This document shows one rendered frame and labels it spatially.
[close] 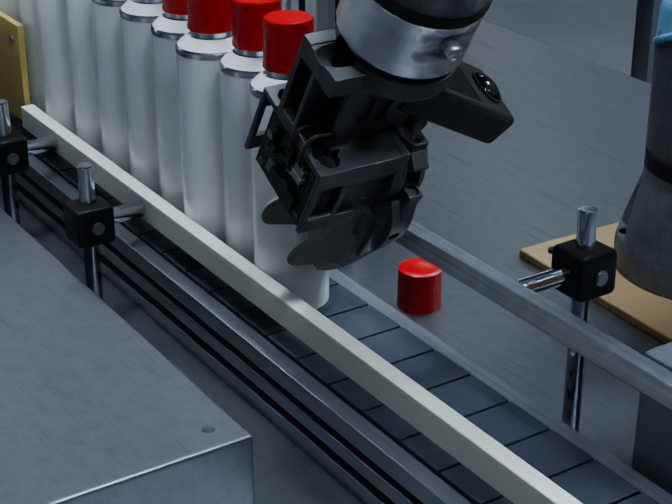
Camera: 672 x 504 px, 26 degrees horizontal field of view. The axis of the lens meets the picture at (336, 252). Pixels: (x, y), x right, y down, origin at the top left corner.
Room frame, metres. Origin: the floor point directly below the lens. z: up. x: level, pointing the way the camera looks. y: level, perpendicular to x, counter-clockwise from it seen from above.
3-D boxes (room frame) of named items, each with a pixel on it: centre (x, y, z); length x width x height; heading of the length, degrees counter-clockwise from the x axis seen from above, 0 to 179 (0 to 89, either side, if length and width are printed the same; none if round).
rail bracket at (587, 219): (0.79, -0.13, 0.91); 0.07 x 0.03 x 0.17; 123
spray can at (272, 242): (0.90, 0.03, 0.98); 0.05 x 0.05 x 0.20
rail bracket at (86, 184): (0.98, 0.18, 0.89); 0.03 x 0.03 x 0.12; 33
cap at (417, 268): (0.99, -0.06, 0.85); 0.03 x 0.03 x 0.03
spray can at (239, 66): (0.94, 0.05, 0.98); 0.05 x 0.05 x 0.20
